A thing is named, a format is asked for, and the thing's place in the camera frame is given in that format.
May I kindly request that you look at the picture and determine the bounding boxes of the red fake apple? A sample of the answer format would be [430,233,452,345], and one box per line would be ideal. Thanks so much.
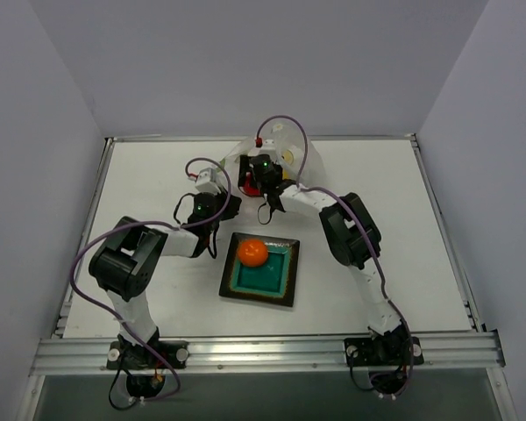
[239,174,260,197]

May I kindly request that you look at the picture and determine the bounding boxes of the translucent plastic bag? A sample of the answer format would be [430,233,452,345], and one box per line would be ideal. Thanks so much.
[221,119,327,187]

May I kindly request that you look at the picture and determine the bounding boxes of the orange fake fruit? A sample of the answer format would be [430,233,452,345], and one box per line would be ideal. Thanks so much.
[237,239,269,268]

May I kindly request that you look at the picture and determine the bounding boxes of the yellow fake pear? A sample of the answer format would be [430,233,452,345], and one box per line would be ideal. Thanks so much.
[281,149,300,180]

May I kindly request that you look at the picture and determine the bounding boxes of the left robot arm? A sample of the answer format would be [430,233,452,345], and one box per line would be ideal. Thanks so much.
[89,192,242,367]

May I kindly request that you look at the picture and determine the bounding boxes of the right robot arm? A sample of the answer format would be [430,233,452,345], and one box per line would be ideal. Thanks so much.
[238,153,409,362]

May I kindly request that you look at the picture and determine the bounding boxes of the square teal black plate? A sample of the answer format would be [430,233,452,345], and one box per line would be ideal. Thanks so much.
[219,232,301,308]

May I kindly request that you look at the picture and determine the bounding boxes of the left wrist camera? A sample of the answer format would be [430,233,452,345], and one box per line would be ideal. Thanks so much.
[195,168,221,195]

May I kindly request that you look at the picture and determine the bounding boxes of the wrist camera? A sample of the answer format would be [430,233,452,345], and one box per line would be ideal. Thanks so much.
[261,139,276,153]
[195,168,221,195]

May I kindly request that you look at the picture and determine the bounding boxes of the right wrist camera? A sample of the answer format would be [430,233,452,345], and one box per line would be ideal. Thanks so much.
[261,139,276,153]

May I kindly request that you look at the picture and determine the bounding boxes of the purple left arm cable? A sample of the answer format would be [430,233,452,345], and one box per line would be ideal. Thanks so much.
[68,158,233,403]

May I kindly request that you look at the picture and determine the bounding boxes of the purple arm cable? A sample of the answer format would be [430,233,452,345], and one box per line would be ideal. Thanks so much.
[256,115,413,398]
[68,158,233,403]

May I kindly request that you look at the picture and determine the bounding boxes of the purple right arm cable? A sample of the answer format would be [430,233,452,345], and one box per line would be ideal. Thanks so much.
[256,115,413,398]

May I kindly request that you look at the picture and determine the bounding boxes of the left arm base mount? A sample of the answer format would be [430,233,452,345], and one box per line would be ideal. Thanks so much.
[105,339,189,370]

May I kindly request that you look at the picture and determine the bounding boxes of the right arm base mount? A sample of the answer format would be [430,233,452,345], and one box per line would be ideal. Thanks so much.
[344,335,424,367]

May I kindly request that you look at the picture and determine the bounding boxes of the aluminium front rail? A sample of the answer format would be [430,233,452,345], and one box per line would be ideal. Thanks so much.
[30,332,505,375]

